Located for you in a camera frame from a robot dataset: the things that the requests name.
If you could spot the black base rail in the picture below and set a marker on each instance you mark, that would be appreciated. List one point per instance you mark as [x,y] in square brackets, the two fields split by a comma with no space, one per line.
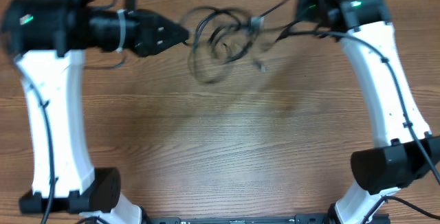
[297,219]

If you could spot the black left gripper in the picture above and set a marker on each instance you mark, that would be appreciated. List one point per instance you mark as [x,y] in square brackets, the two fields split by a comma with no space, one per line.
[145,25]

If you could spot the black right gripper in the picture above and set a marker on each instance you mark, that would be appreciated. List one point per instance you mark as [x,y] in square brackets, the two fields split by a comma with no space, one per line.
[311,1]

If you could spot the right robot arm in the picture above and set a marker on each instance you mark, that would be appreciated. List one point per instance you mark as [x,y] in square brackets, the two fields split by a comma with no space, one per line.
[405,149]

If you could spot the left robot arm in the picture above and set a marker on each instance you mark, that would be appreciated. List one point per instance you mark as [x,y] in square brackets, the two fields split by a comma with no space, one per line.
[46,41]

